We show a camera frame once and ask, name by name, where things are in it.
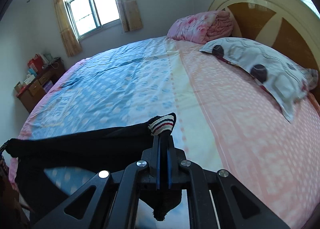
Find brown wooden desk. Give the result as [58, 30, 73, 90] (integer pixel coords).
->
[16, 57, 66, 113]

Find window with green frame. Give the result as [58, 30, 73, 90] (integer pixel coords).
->
[65, 0, 120, 38]

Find folded pink floral quilt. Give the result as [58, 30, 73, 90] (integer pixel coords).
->
[167, 11, 234, 45]

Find red gift bag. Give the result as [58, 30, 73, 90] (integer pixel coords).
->
[27, 54, 44, 74]

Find black pants with striped cuff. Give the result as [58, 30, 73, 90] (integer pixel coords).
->
[5, 113, 176, 219]

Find left beige curtain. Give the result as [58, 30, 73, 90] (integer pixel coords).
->
[53, 0, 82, 57]

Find blue and pink bed sheet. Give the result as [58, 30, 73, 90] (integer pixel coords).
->
[19, 37, 319, 228]

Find cream and wood headboard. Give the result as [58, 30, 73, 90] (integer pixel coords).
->
[209, 0, 319, 69]

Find grey patterned pillow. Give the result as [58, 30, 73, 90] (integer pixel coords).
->
[200, 37, 318, 122]

